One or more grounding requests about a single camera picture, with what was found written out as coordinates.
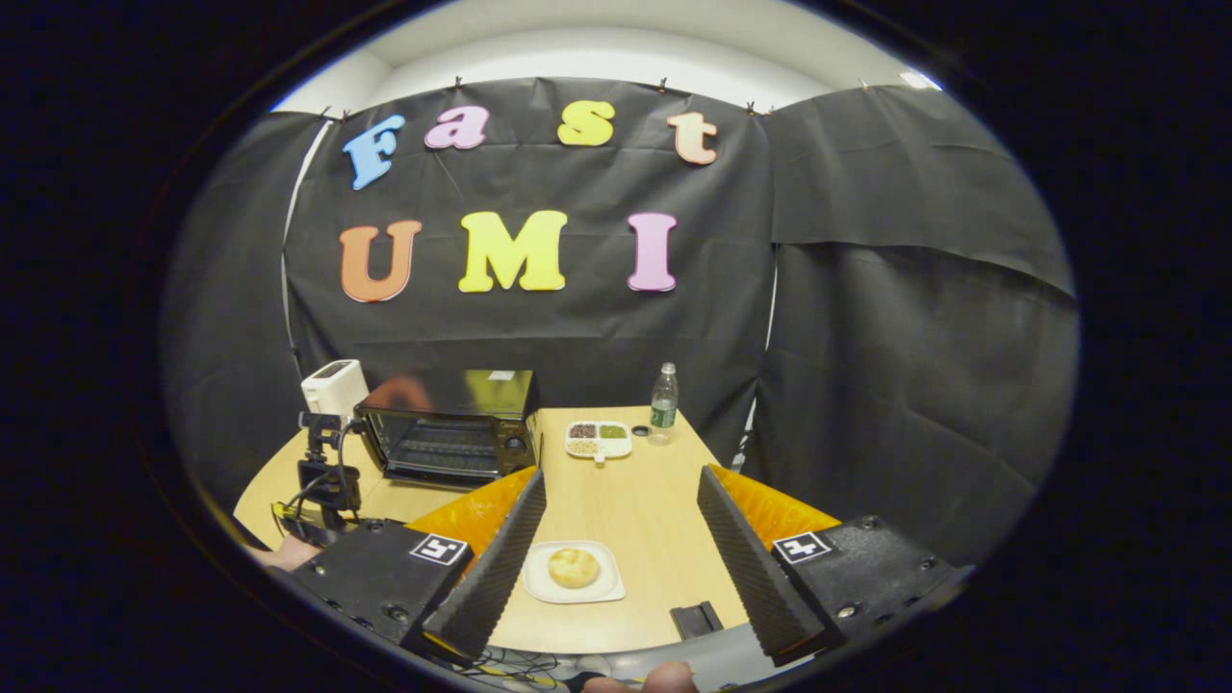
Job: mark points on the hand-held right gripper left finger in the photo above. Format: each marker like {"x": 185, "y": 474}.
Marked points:
{"x": 500, "y": 568}

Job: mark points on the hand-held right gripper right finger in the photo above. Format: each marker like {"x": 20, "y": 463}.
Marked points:
{"x": 756, "y": 577}

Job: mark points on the round bread bun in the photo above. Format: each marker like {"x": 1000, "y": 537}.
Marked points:
{"x": 574, "y": 568}

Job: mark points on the black electric oven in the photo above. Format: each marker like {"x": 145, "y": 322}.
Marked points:
{"x": 452, "y": 438}

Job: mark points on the white square plate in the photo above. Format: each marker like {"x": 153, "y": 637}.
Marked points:
{"x": 539, "y": 587}

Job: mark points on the black clamp block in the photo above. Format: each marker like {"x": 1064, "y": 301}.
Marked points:
{"x": 697, "y": 621}

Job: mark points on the white toaster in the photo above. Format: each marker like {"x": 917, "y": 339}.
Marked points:
{"x": 334, "y": 387}

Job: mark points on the white divided snack tray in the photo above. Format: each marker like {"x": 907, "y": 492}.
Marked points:
{"x": 599, "y": 438}

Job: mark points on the clear plastic water bottle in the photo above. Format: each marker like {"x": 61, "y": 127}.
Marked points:
{"x": 663, "y": 404}

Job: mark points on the small ceiling light panel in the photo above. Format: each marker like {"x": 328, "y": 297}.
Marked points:
{"x": 919, "y": 80}

